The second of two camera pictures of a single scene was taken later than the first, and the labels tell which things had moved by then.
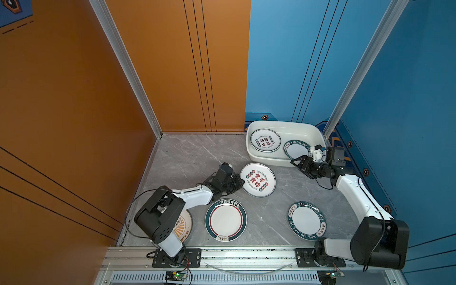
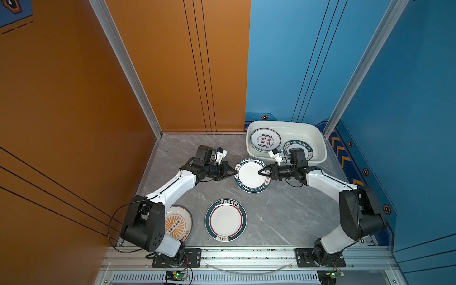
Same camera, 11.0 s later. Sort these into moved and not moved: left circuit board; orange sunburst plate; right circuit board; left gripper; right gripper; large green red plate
Moved: right gripper; left gripper
Not moved: large green red plate; orange sunburst plate; right circuit board; left circuit board
